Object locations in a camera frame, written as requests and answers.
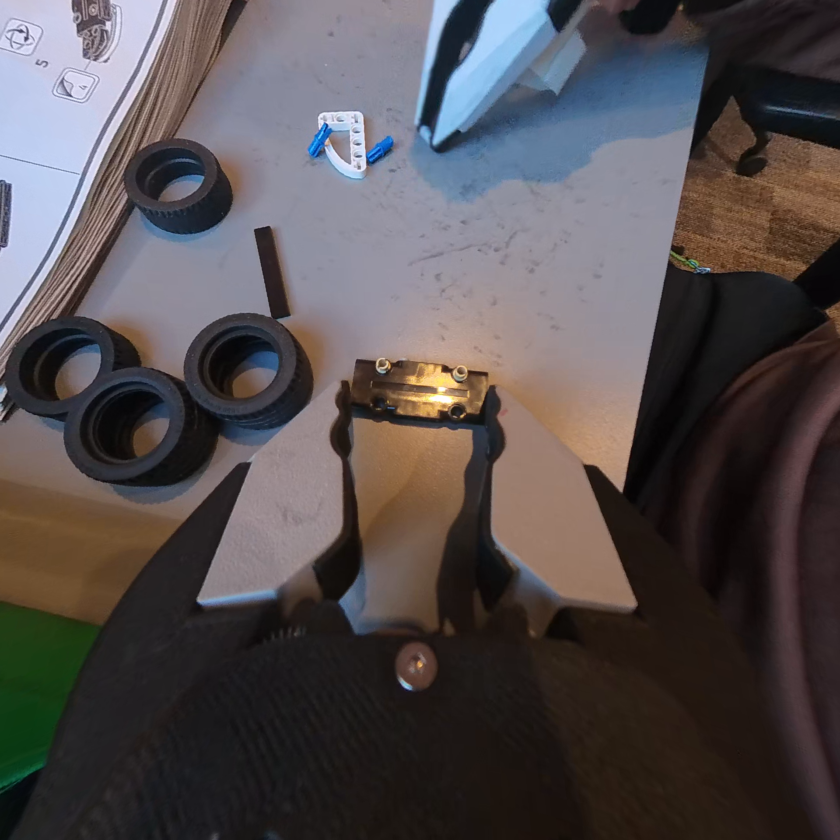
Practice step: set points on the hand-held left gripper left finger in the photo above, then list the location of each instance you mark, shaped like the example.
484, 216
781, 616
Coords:
282, 499

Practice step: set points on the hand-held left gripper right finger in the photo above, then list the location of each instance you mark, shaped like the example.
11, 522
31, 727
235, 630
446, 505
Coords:
558, 525

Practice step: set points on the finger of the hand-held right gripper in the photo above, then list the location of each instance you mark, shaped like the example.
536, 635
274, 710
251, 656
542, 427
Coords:
505, 52
433, 79

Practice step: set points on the black toy brick assembly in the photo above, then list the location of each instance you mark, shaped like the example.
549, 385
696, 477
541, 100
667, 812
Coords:
420, 394

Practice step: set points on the grey desk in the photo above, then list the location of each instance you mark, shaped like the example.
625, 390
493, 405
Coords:
459, 262

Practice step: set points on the blue toy connector pin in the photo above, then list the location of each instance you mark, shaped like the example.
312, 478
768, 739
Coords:
379, 149
318, 140

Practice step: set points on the white curved toy beam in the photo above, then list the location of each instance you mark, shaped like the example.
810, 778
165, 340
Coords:
355, 148

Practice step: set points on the black rubber toy tire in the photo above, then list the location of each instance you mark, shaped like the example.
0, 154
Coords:
26, 380
289, 387
98, 453
207, 203

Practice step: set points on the person's dark clothing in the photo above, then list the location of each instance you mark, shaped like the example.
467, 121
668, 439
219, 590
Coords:
754, 525

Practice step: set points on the black flat toy bar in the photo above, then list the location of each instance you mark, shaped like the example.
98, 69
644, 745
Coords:
272, 272

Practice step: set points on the black office chair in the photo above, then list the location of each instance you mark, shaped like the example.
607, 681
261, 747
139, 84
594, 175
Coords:
787, 105

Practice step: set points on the green box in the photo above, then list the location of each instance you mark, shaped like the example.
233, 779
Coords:
39, 689

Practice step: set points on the thick instruction booklet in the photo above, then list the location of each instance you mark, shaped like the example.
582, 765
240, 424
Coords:
59, 216

